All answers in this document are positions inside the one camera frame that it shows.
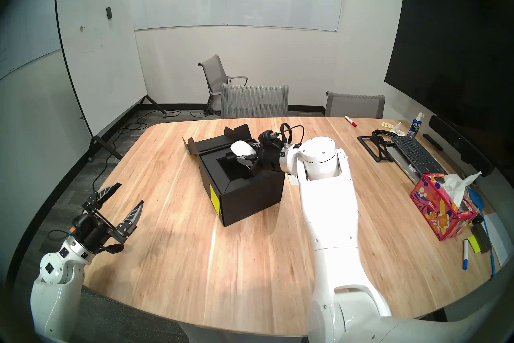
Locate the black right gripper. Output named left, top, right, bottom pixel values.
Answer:
left=237, top=139, right=284, bottom=177

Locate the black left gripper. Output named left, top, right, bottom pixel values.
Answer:
left=72, top=183, right=145, bottom=255

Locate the white computer mouse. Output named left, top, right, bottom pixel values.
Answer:
left=230, top=141, right=257, bottom=159

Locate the black cardboard box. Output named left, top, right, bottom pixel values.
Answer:
left=182, top=124, right=286, bottom=227

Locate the black foam box insert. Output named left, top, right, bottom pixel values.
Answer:
left=200, top=139, right=282, bottom=190

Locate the red floral tissue box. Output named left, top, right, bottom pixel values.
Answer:
left=410, top=173, right=478, bottom=241

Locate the grey mesh chair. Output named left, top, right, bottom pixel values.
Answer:
left=220, top=84, right=289, bottom=119

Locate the grey office chair with armrests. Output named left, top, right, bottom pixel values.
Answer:
left=198, top=54, right=248, bottom=114

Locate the grey fabric chair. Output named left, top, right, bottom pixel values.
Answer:
left=324, top=91, right=386, bottom=119

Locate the rolling whiteboard on black stand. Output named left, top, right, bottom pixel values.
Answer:
left=54, top=0, right=166, bottom=162

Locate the black keyboard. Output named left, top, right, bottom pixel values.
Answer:
left=386, top=145, right=432, bottom=185
left=391, top=135, right=446, bottom=175

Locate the whiteboard cleaner spray bottle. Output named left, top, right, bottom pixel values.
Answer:
left=407, top=112, right=424, bottom=138

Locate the black remote control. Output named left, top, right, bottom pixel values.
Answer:
left=422, top=133, right=443, bottom=151

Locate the black video bar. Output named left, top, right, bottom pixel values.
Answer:
left=428, top=115, right=494, bottom=177

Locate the large black whiteboard eraser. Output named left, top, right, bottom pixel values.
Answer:
left=471, top=222, right=491, bottom=252

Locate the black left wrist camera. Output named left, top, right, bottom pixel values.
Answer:
left=72, top=214, right=97, bottom=234

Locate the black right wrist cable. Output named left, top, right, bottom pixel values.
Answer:
left=279, top=123, right=305, bottom=146

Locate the black floor cable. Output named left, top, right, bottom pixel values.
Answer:
left=82, top=108, right=209, bottom=214

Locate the large black wall screen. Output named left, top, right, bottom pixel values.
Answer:
left=384, top=0, right=514, bottom=154

